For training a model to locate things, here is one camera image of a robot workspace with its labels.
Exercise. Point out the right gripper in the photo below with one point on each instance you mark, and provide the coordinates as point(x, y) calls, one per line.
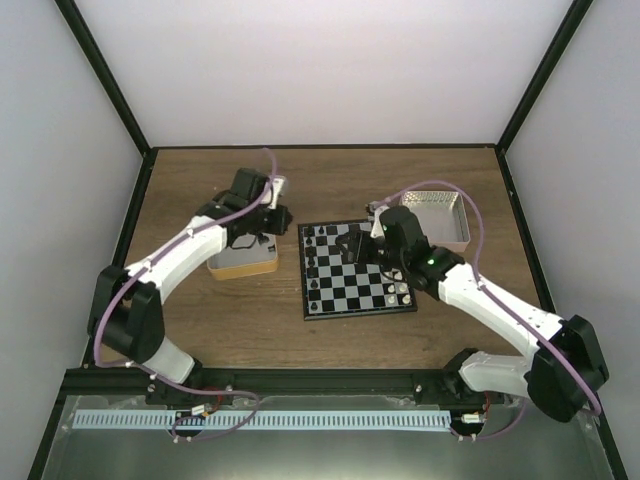
point(357, 235)

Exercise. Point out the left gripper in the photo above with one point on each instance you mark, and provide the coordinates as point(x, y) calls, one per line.
point(280, 225)

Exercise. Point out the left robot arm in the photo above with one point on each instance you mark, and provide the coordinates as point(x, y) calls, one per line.
point(127, 310)

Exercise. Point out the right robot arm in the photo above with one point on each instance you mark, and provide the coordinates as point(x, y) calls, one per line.
point(559, 365)

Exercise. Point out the yellow metal tin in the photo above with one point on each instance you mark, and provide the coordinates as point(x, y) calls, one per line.
point(249, 255)

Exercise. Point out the black white chessboard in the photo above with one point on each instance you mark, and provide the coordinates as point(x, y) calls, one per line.
point(345, 289)

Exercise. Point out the pink metal tin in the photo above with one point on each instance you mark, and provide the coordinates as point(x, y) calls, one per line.
point(442, 217)

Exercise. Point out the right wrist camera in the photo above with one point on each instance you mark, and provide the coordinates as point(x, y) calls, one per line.
point(375, 210)

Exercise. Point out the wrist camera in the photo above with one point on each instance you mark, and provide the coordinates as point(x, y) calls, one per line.
point(277, 189)
point(375, 210)

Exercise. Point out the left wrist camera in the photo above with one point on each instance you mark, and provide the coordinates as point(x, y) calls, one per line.
point(277, 189)

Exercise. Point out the light blue cable duct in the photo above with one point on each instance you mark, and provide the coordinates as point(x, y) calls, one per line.
point(422, 420)

